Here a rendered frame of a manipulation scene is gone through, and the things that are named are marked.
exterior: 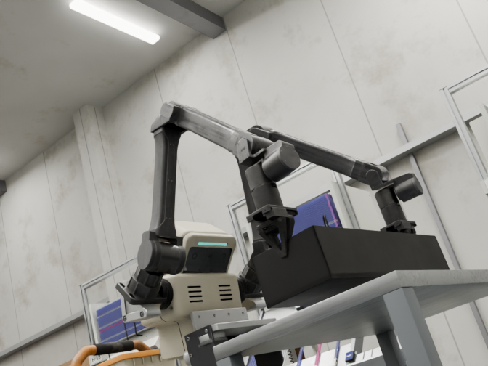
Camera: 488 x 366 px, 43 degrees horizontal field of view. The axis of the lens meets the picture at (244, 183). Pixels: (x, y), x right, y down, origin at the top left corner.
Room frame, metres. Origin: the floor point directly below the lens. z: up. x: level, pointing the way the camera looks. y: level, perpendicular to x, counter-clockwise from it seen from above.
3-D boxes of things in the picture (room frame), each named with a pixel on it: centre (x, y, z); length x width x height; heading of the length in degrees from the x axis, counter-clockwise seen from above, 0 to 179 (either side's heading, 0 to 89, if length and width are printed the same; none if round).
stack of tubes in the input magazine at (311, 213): (3.41, -0.23, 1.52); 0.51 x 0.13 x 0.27; 58
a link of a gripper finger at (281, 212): (1.24, -0.03, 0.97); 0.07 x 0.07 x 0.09; 53
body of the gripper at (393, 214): (1.70, -0.37, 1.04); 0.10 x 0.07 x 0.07; 143
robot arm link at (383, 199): (1.70, -0.38, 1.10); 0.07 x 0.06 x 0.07; 62
